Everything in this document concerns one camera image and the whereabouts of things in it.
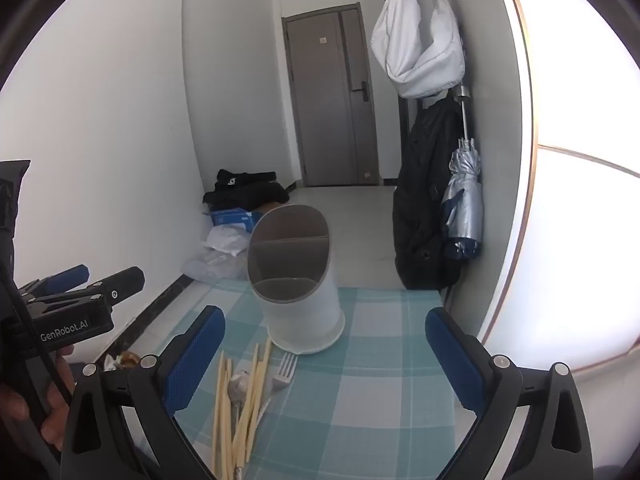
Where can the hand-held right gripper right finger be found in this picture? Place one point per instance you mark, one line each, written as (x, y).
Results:
(452, 355)

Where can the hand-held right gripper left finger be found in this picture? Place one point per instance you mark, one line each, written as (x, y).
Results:
(197, 355)

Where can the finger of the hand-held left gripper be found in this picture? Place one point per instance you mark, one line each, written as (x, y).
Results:
(70, 275)
(120, 285)

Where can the metal spoon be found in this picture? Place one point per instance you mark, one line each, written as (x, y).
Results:
(239, 384)

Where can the metal fork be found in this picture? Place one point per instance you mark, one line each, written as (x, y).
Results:
(285, 371)

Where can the white utensil holder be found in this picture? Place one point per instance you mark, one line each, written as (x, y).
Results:
(305, 320)

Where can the person's left hand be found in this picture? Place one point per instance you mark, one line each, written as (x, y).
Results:
(55, 420)

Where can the white patterned cloth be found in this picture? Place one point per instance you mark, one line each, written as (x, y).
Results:
(111, 361)

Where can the brown shoe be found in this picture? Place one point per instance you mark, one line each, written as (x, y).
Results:
(131, 358)

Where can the grey plastic bag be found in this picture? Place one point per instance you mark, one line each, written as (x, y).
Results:
(210, 265)

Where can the teal plaid tablecloth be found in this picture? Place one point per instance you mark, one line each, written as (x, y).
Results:
(380, 410)

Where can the white plastic bag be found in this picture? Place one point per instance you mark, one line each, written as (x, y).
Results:
(227, 240)

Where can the blue cardboard box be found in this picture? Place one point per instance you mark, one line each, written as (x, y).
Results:
(230, 219)

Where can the black hanging jacket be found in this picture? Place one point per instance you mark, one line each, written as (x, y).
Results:
(420, 210)

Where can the silver folding umbrella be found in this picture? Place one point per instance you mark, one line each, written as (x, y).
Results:
(462, 200)

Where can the black clothing pile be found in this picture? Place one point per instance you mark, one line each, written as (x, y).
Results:
(245, 190)

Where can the grey door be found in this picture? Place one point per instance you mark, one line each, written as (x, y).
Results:
(325, 110)

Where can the bright window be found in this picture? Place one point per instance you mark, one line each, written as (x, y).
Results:
(575, 110)

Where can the white hanging bag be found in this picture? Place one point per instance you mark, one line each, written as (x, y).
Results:
(415, 45)

